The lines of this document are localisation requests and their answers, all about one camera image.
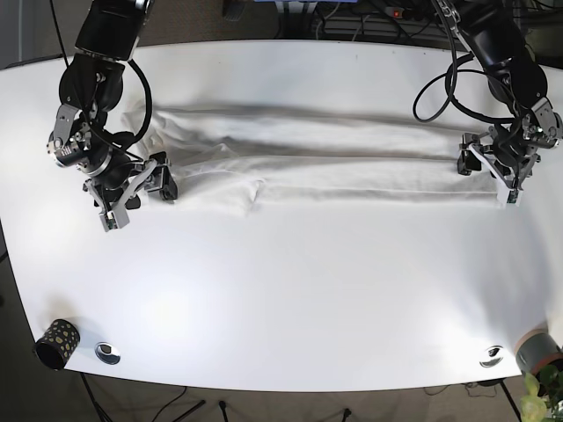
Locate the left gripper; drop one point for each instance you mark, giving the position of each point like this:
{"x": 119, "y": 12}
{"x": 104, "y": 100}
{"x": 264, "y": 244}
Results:
{"x": 508, "y": 172}

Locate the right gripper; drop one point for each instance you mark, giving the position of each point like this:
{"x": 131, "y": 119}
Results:
{"x": 116, "y": 190}

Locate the white printed T-shirt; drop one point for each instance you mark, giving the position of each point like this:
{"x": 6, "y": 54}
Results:
{"x": 237, "y": 160}

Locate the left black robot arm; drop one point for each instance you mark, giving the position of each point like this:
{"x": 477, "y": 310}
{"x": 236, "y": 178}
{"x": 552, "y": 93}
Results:
{"x": 492, "y": 39}

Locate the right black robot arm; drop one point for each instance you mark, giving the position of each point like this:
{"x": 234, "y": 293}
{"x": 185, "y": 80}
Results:
{"x": 91, "y": 86}

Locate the black gold-dotted cup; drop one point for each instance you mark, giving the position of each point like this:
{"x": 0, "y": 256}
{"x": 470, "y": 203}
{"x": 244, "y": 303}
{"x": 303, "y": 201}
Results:
{"x": 55, "y": 347}

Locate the grey plant pot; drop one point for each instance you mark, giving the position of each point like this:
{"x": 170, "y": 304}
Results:
{"x": 536, "y": 350}

